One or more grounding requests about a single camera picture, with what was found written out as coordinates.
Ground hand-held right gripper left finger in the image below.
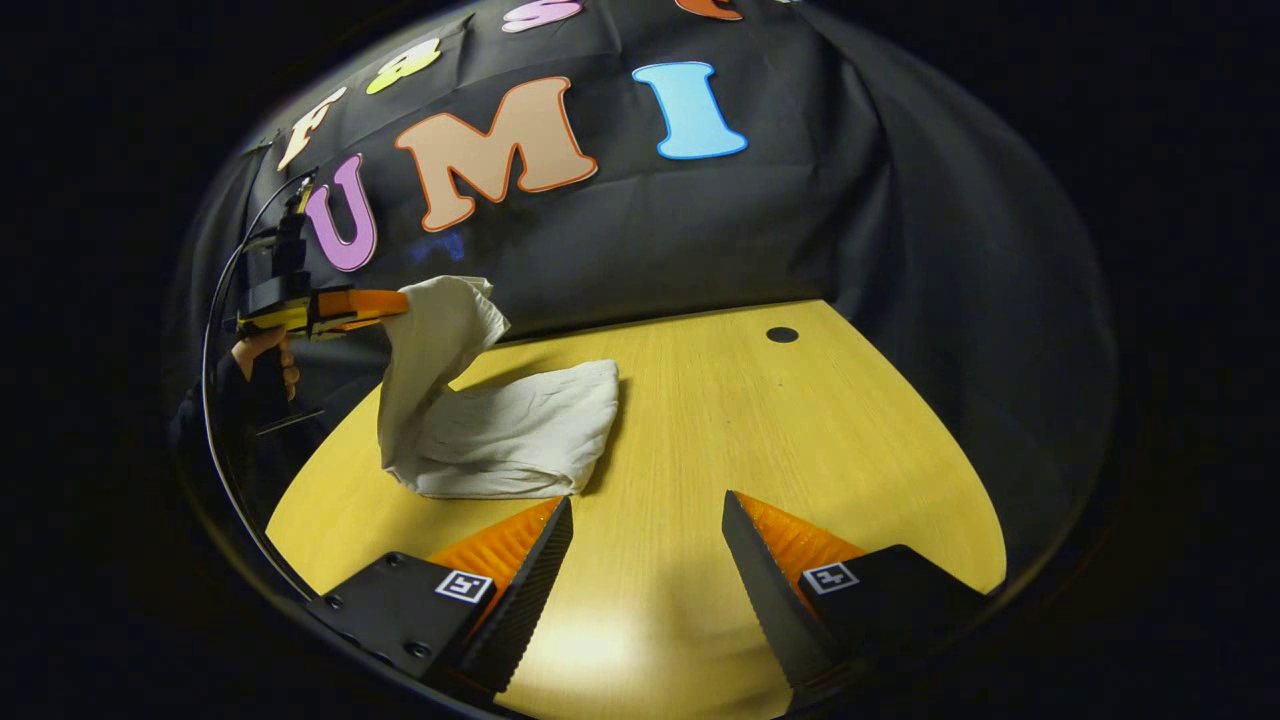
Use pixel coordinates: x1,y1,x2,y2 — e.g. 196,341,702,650
305,496,576,702

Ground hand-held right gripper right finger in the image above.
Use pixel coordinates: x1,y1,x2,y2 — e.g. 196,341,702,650
721,489,993,702

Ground thin black cable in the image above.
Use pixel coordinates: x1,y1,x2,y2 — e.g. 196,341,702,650
199,171,320,602

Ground black backdrop cloth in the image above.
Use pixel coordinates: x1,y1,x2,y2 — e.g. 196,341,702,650
165,0,1120,603

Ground white jeans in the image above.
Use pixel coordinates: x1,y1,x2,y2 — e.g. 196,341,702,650
376,274,622,501

